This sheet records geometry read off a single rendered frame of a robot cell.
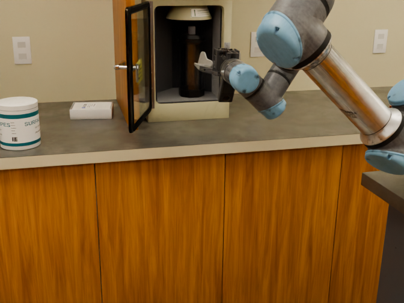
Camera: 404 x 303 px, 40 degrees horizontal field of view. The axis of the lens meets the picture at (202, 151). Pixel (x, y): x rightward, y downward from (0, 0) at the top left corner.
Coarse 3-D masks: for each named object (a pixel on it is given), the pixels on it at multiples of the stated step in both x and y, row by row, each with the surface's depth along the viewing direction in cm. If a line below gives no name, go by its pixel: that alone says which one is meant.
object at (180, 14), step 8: (176, 8) 208; (184, 8) 206; (192, 8) 206; (200, 8) 208; (208, 8) 214; (168, 16) 210; (176, 16) 207; (184, 16) 206; (192, 16) 206; (200, 16) 207; (208, 16) 210
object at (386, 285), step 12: (396, 216) 161; (396, 228) 162; (384, 240) 168; (396, 240) 162; (384, 252) 168; (396, 252) 163; (384, 264) 169; (396, 264) 163; (384, 276) 169; (396, 276) 163; (384, 288) 170; (396, 288) 164; (384, 300) 170; (396, 300) 164
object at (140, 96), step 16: (144, 16) 191; (144, 32) 192; (128, 48) 173; (144, 48) 194; (128, 64) 174; (144, 64) 195; (128, 80) 176; (144, 80) 196; (128, 96) 177; (144, 96) 198; (128, 112) 179
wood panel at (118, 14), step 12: (120, 0) 204; (132, 0) 189; (120, 12) 207; (120, 24) 210; (120, 36) 213; (120, 48) 216; (120, 60) 219; (120, 72) 222; (120, 84) 225; (120, 96) 229; (120, 108) 232
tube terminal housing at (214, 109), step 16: (144, 0) 201; (160, 0) 200; (176, 0) 201; (192, 0) 203; (208, 0) 204; (224, 0) 205; (224, 16) 207; (224, 32) 209; (160, 112) 213; (176, 112) 215; (192, 112) 216; (208, 112) 218; (224, 112) 220
